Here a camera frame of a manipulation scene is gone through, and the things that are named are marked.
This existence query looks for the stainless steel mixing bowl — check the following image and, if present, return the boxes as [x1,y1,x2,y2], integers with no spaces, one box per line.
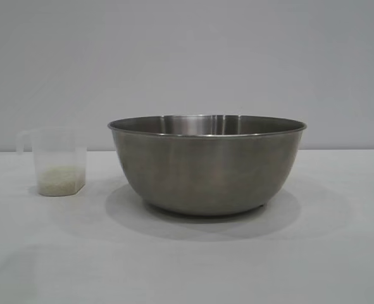
[107,114,308,218]

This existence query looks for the translucent plastic measuring cup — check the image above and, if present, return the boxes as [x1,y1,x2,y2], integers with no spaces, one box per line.
[15,126,88,196]

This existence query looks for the white rice grains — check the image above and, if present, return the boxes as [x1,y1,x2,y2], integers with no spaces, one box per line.
[37,165,86,196]

